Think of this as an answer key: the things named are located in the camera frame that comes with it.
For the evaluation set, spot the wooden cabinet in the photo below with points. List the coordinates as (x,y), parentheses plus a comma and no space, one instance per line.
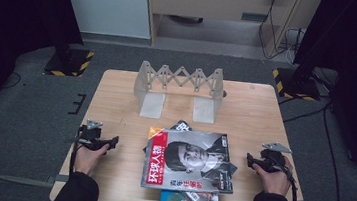
(210,0)

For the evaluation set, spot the person's left hand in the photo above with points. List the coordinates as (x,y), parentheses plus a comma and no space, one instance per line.
(88,159)

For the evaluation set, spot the striped black stand base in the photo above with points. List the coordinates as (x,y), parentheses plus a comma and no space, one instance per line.
(69,64)
(296,88)

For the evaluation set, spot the expandable metal book rack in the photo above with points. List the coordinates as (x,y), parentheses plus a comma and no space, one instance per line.
(152,106)

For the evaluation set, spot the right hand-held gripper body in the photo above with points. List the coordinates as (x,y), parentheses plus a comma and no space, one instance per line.
(272,160)

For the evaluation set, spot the person's right hand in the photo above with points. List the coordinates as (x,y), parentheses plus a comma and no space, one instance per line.
(273,182)

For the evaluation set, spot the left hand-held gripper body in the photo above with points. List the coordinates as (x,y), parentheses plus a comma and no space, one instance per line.
(90,136)

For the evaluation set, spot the white panel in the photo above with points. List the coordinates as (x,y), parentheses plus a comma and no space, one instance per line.
(109,2)

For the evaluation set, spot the grey portrait magazine red label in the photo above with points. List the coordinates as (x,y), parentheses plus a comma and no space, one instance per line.
(190,158)

